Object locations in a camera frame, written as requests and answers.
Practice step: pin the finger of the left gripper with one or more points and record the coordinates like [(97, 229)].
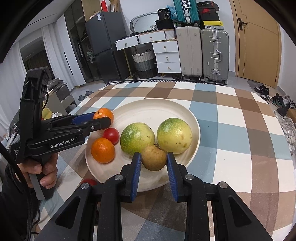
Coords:
[(67, 120), (77, 131)]

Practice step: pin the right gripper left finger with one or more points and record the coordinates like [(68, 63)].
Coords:
[(121, 188)]

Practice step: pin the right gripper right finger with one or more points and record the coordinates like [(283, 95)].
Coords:
[(187, 188)]

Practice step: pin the orange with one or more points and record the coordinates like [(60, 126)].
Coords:
[(104, 112)]

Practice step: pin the brown round fruit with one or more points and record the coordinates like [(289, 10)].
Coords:
[(153, 158)]

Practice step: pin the person's left hand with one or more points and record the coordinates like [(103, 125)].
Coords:
[(49, 170)]

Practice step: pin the yellow snack bag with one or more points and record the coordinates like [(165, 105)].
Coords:
[(46, 114)]

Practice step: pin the orange tangerine on plate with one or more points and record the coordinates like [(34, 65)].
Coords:
[(103, 151)]

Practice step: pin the green passion fruit left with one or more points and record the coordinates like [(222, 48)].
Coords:
[(135, 137)]

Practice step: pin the yellow-green passion fruit right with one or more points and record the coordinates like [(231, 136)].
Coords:
[(174, 135)]

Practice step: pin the checkered tablecloth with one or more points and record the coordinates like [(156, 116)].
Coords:
[(242, 143)]

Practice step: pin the woven laundry basket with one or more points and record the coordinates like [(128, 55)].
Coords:
[(145, 64)]

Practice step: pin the black refrigerator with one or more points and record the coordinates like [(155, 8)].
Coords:
[(103, 30)]

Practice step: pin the white drawer cabinet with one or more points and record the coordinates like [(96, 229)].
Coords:
[(165, 48)]

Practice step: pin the beige suitcase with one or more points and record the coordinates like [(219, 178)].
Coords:
[(190, 50)]

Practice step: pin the silver suitcase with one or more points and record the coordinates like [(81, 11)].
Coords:
[(215, 54)]

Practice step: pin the teal suitcase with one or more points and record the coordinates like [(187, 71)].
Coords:
[(187, 12)]

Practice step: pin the wooden door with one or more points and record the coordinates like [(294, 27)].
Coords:
[(258, 43)]

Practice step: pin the stack of shoe boxes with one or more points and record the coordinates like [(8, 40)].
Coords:
[(209, 18)]

